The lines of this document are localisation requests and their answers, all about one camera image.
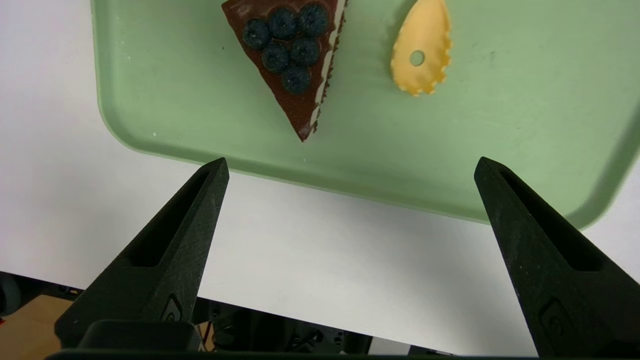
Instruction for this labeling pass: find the chocolate blueberry cake slice toy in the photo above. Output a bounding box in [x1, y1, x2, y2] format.
[221, 0, 349, 143]

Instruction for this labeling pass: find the green handled pasta spoon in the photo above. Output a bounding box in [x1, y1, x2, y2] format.
[390, 0, 453, 97]

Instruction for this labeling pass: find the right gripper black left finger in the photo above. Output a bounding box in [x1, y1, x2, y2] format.
[54, 157, 231, 350]

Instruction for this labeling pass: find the light green plastic tray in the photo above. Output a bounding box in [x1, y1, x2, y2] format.
[91, 0, 640, 231]

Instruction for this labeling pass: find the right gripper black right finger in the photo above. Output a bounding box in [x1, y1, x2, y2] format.
[474, 156, 640, 357]

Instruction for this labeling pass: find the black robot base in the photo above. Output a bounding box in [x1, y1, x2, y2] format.
[192, 296, 373, 357]

